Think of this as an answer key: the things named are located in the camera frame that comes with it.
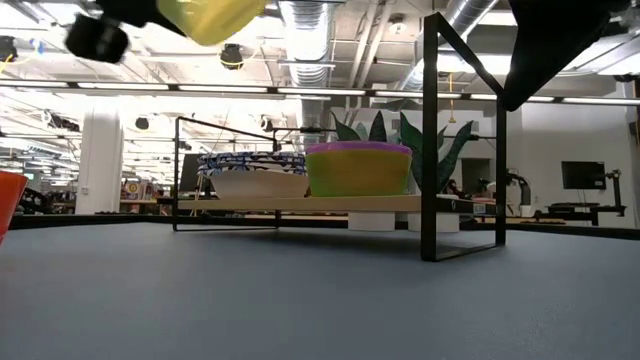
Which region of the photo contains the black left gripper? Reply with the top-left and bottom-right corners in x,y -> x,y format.
64,0 -> 187,65

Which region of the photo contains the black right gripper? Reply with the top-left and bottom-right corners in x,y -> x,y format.
502,0 -> 632,112

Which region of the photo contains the yellow plastic bowl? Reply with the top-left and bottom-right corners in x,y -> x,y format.
156,0 -> 267,47

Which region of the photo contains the purple plastic bowl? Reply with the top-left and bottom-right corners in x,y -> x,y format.
305,140 -> 414,156

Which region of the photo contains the green plastic bowl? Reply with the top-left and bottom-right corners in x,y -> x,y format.
305,149 -> 414,198

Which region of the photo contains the long ceiling light strip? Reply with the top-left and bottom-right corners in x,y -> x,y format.
0,78 -> 640,107

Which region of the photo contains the black monitor stand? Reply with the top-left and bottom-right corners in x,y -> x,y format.
605,168 -> 624,211

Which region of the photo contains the background black desk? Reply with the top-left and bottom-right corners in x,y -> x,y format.
534,202 -> 629,227

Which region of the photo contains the dark background monitor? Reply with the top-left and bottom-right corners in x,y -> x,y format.
178,153 -> 211,194

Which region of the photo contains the white room column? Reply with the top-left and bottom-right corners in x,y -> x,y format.
79,112 -> 125,216

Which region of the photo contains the orange-red plastic bowl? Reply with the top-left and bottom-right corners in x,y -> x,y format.
0,169 -> 30,246

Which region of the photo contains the blue-grey table mat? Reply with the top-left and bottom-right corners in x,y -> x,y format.
0,222 -> 640,360

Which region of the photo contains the smooth silver ceiling duct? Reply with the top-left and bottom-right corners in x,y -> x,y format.
399,0 -> 501,91

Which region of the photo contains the black wall monitor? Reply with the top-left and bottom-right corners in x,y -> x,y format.
561,160 -> 607,190

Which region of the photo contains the ribbed silver ceiling duct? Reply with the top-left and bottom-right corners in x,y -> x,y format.
277,0 -> 334,146

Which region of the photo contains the black metal table frame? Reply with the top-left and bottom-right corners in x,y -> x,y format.
7,212 -> 640,241

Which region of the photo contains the wooden shelf with black frame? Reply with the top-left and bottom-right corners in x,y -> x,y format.
172,12 -> 509,263

